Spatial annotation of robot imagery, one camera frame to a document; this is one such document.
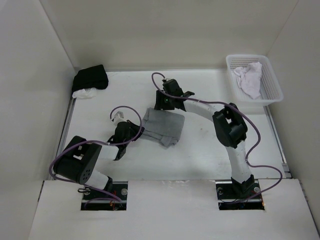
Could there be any grey tank top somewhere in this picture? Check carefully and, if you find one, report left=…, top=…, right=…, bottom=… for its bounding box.
left=141, top=107, right=185, bottom=148

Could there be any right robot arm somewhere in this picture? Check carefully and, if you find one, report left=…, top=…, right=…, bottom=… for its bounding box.
left=154, top=79, right=255, bottom=199

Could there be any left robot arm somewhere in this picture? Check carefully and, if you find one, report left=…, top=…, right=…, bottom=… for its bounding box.
left=52, top=120, right=145, bottom=200

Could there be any folded white tank top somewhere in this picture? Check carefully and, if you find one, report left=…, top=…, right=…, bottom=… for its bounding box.
left=72, top=87, right=97, bottom=99

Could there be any folded black tank top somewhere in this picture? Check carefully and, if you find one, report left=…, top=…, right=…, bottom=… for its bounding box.
left=71, top=64, right=109, bottom=93

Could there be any white tank top in basket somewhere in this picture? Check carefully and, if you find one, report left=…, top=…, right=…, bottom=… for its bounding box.
left=233, top=62, right=263, bottom=100

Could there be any white plastic basket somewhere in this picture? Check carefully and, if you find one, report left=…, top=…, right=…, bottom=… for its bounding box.
left=225, top=54, right=284, bottom=107

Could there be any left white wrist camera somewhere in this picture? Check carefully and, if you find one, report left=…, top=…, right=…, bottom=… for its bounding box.
left=112, top=111, right=126, bottom=126

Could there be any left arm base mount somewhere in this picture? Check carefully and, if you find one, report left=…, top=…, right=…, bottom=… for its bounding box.
left=77, top=181, right=129, bottom=211

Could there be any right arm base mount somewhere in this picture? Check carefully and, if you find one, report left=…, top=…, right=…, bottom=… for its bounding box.
left=215, top=180, right=265, bottom=211

